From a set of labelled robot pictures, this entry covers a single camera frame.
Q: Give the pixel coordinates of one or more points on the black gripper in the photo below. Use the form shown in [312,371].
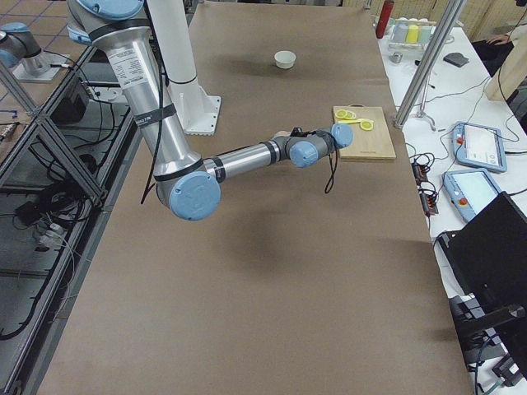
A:
[297,132]

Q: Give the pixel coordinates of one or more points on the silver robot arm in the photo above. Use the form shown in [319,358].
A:
[17,44]
[148,46]

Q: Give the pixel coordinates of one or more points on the lemon slice pair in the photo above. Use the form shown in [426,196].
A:
[344,114]

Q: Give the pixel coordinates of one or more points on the white ceramic bowl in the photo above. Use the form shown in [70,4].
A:
[284,59]

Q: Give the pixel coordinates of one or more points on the wooden cutting board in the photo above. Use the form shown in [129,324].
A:
[368,145]

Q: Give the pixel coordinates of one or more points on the small metal cylinder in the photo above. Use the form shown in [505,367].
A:
[396,57]

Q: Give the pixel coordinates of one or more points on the grey cup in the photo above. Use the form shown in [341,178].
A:
[400,32]

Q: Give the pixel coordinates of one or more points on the yellow cup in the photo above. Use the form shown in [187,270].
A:
[412,34]

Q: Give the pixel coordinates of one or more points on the red bottle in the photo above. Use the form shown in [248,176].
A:
[383,19]

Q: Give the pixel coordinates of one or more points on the small black square pad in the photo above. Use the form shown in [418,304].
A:
[456,59]

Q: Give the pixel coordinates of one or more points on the blue teach pendant far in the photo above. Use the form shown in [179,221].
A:
[477,145]

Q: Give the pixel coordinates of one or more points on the blue teach pendant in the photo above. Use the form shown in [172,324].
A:
[477,145]
[470,190]

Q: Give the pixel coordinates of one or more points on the blue teach pendant near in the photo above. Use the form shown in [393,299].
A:
[470,190]

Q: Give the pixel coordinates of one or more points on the lemon slice near handle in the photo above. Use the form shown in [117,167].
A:
[366,124]

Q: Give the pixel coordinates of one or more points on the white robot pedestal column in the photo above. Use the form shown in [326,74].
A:
[198,112]

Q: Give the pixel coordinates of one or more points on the aluminium frame post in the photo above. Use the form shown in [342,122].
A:
[413,103]

